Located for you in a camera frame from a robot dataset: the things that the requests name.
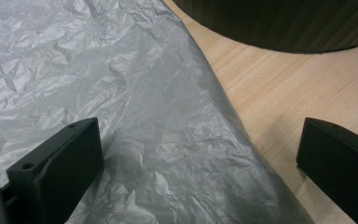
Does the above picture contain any dark grey trash bin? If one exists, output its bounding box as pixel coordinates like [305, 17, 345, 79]
[172, 0, 358, 55]

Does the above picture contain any grey and pink garbage bag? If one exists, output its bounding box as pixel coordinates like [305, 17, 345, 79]
[0, 0, 316, 224]

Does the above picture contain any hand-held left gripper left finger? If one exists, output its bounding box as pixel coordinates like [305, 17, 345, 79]
[6, 117, 105, 224]

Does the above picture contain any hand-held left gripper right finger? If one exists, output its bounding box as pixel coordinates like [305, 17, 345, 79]
[296, 117, 358, 224]

